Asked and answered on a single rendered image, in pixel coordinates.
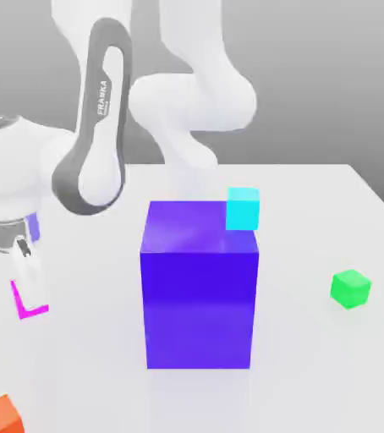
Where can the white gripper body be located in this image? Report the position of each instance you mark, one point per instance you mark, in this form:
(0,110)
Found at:
(29,274)

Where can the small magenta cube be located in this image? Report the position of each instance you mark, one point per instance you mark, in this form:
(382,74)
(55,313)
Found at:
(18,306)

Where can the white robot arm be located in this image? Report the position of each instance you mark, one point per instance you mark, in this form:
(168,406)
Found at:
(104,101)

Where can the small cyan cube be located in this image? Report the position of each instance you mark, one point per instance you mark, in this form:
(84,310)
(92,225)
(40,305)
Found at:
(242,211)

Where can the small green cube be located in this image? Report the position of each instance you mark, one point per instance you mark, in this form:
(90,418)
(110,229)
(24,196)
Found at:
(350,289)

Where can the large purple box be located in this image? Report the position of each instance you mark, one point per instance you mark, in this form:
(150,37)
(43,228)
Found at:
(198,304)

